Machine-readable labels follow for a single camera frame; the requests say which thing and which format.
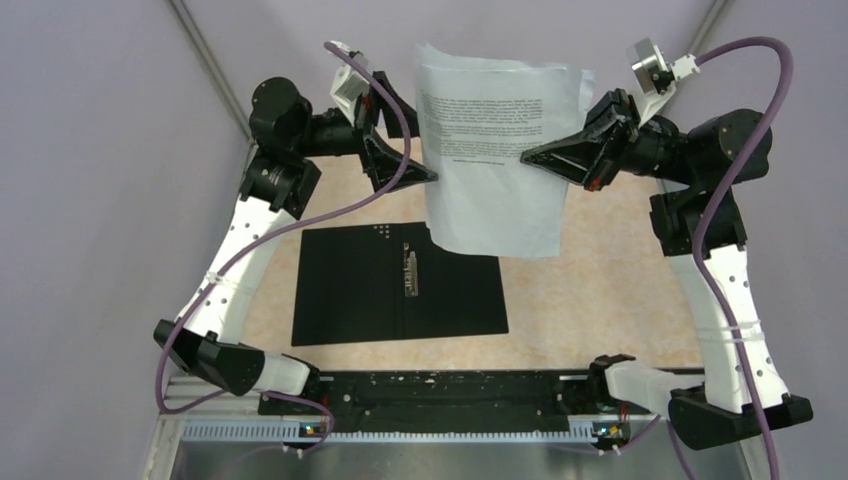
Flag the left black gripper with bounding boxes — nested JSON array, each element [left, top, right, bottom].
[[293, 71, 440, 191]]

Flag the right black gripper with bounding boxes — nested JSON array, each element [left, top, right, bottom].
[[518, 88, 697, 194]]

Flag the white printed paper sheets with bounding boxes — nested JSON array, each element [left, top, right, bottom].
[[415, 44, 596, 259]]

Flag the teal and black folder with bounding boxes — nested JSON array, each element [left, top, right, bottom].
[[291, 222, 509, 347]]

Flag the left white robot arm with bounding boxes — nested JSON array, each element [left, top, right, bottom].
[[154, 68, 435, 414]]

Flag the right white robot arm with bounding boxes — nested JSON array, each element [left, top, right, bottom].
[[520, 90, 813, 450]]

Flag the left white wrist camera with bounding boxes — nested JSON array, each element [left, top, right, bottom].
[[330, 41, 370, 126]]

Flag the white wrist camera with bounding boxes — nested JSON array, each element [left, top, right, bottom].
[[627, 38, 701, 127], [330, 41, 370, 126]]

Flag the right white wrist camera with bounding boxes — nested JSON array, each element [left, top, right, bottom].
[[627, 38, 701, 127]]

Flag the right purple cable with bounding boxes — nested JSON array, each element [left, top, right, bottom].
[[612, 36, 795, 480]]

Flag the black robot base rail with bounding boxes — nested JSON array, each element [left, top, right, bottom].
[[258, 369, 654, 437]]

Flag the white slotted cable duct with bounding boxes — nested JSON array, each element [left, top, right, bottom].
[[181, 420, 597, 444]]

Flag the aluminium frame profile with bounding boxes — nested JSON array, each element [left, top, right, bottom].
[[164, 376, 262, 416]]

